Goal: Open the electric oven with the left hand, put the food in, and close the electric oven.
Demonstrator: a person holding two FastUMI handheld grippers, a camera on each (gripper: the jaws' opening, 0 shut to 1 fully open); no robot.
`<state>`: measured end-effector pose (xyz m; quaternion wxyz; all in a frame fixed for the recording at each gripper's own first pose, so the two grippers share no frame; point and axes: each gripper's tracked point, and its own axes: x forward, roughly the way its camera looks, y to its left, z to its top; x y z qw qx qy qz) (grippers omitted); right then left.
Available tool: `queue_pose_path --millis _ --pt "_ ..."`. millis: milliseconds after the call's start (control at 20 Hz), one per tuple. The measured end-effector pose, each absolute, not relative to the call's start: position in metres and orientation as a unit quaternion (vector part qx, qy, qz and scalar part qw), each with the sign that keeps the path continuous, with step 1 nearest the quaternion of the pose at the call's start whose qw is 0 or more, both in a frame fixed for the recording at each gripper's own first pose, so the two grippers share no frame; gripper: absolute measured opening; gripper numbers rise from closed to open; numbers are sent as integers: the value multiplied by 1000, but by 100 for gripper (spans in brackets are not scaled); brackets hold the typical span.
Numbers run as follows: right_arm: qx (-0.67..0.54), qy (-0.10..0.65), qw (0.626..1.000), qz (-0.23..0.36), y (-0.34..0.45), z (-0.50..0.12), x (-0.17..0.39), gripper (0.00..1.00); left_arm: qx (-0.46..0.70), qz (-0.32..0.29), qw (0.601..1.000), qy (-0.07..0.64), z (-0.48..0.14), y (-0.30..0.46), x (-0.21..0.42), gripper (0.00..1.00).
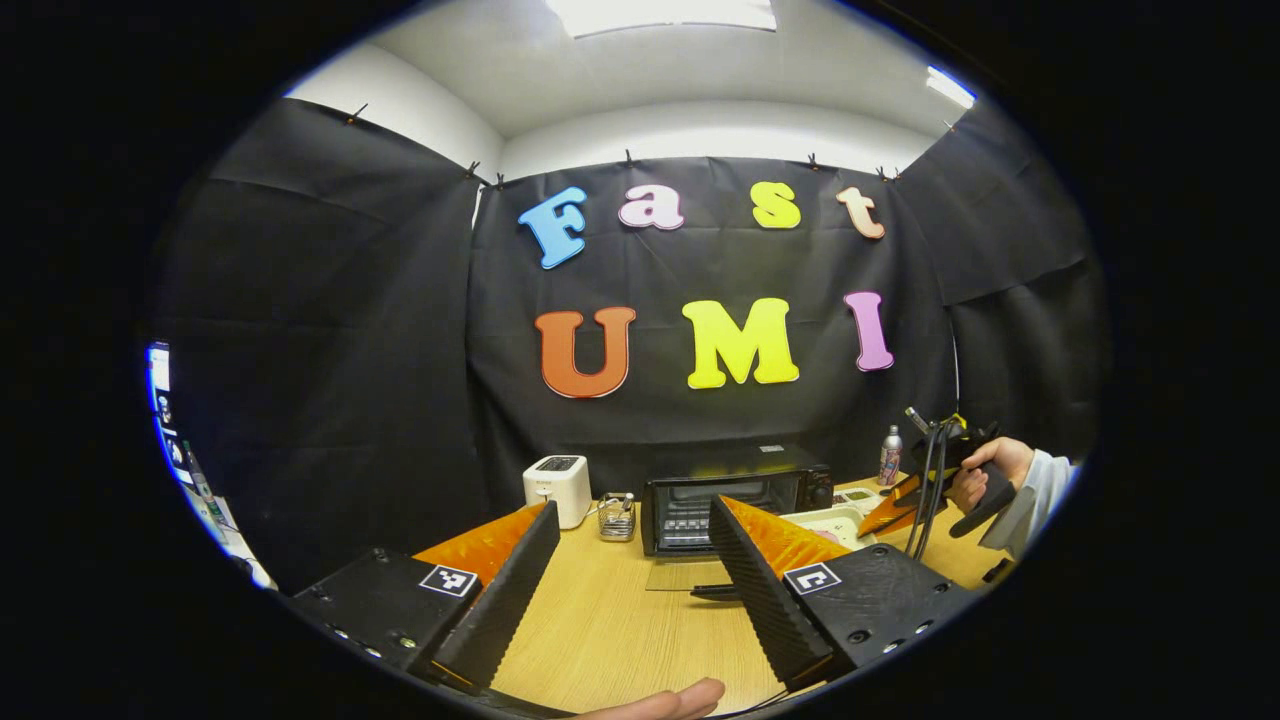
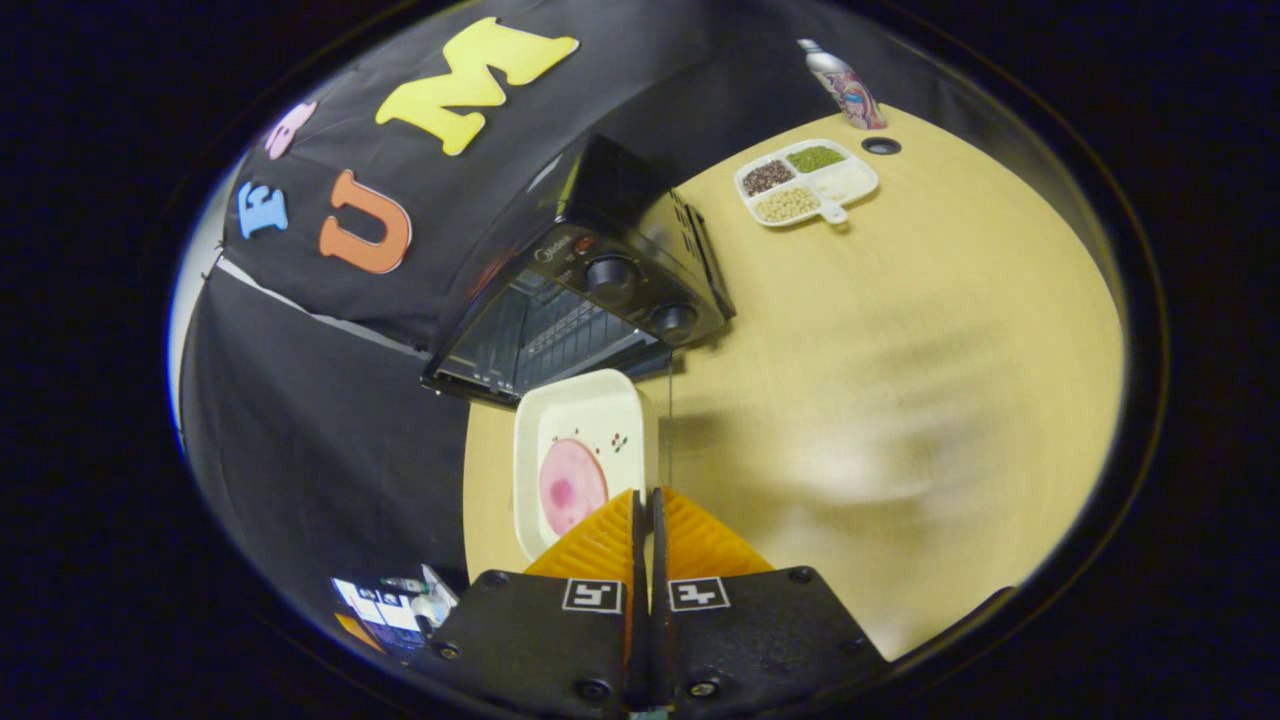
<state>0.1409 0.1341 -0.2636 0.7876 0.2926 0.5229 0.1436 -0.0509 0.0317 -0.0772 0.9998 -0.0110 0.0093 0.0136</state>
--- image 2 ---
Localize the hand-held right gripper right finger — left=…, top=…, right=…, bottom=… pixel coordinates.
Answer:
left=650, top=487, right=891, bottom=711

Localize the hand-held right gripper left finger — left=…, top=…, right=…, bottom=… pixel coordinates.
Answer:
left=430, top=488, right=641, bottom=711

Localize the pink ham slice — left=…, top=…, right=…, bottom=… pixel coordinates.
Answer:
left=539, top=438, right=609, bottom=538

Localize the white square plate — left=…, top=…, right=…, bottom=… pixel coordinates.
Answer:
left=513, top=369, right=656, bottom=561

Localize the black electric oven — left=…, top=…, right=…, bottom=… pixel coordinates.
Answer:
left=420, top=135, right=738, bottom=496

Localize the white and blue clutter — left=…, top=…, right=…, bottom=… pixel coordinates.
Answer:
left=330, top=565, right=461, bottom=656

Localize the black backdrop cloth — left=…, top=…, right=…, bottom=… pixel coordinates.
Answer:
left=180, top=0, right=851, bottom=641

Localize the white divided snack plate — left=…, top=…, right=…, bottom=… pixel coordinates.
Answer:
left=734, top=138, right=881, bottom=229

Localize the silver printed bottle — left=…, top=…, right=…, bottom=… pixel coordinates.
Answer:
left=797, top=38, right=888, bottom=131

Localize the oven wire rack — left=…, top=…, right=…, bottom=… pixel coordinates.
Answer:
left=455, top=280, right=651, bottom=391

